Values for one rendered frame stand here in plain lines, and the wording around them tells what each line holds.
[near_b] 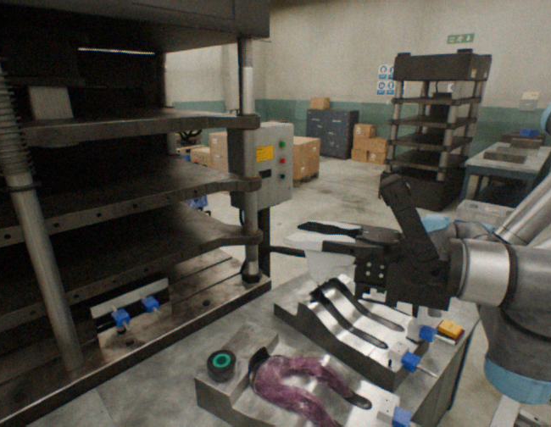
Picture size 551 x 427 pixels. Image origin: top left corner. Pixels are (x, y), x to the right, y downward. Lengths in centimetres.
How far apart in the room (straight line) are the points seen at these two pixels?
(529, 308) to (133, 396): 101
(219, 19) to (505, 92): 654
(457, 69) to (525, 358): 445
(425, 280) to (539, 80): 694
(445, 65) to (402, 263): 450
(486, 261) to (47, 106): 128
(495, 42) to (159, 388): 719
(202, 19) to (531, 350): 109
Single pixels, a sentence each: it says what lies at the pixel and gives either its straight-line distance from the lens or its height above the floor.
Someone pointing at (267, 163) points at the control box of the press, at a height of 130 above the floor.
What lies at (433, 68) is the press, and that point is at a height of 186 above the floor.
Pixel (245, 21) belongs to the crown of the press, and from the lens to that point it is 127.
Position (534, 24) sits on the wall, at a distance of 740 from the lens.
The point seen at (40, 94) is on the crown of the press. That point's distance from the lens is 136.
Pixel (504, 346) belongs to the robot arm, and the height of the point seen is 135.
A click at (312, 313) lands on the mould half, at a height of 92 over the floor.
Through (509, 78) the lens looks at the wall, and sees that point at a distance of 736.
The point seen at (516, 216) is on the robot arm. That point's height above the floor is 135.
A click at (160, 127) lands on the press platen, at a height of 151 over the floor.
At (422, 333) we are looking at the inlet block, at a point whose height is 93.
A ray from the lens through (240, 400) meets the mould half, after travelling 99.
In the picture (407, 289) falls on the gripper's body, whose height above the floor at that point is 141.
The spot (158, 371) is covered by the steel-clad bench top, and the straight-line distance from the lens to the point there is 120.
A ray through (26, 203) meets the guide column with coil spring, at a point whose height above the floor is 136.
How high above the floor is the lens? 164
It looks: 21 degrees down
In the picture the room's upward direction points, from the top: straight up
